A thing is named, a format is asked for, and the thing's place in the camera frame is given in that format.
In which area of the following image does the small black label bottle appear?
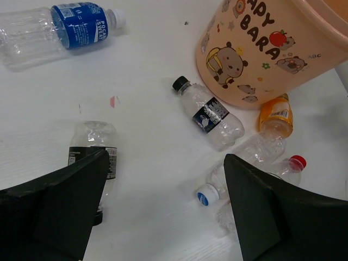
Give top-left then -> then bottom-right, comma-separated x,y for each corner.
172,76 -> 245,151

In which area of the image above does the Pocari Sweat blue label bottle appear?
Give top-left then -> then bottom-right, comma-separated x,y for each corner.
1,2 -> 126,71

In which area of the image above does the red label bottle red cap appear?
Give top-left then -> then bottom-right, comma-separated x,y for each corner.
216,155 -> 307,234

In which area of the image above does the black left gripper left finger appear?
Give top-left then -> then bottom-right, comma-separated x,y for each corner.
1,150 -> 109,260

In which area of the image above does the peach capybara plastic bin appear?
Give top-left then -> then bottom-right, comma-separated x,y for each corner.
196,0 -> 347,108

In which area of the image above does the orange juice bottle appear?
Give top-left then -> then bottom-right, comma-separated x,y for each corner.
259,94 -> 293,138

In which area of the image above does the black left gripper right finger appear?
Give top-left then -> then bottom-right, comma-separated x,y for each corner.
223,154 -> 347,260

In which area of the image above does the clear bottle white cap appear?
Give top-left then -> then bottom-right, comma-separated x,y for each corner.
196,130 -> 287,207

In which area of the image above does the black label bottle black cap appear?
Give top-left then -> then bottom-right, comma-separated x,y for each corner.
67,121 -> 117,226

